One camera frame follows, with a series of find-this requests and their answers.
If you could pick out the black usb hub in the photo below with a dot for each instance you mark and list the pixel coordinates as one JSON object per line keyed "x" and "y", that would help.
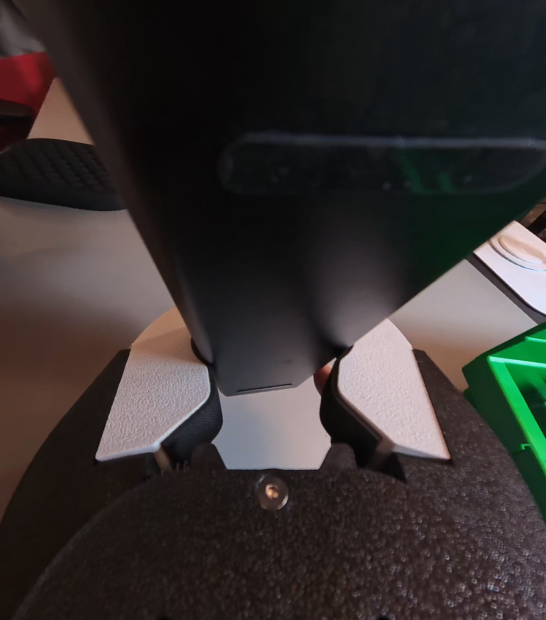
{"x": 278, "y": 266}

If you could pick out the green plastic bin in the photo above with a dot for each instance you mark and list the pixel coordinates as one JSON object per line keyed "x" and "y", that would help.
{"x": 496, "y": 378}

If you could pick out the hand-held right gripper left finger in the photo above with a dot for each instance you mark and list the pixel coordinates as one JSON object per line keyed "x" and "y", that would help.
{"x": 156, "y": 402}

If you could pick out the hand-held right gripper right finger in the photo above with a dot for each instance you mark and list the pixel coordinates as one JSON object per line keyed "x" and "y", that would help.
{"x": 389, "y": 397}

